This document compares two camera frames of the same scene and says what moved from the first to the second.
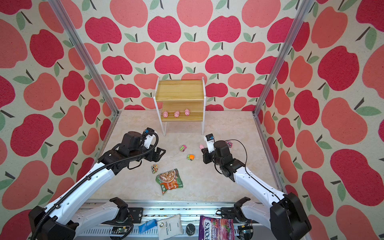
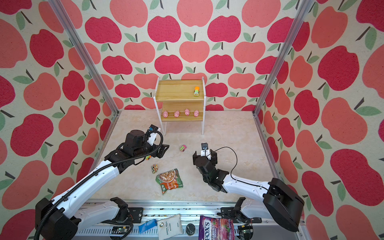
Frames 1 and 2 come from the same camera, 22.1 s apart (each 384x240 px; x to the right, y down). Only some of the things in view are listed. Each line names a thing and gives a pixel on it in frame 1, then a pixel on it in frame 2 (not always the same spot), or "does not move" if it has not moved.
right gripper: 205,154 to 213,161
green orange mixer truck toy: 190,157 to 196,91
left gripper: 158,155 does not move
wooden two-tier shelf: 180,101 does not move
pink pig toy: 176,114 does not move
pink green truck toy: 183,148 does not move
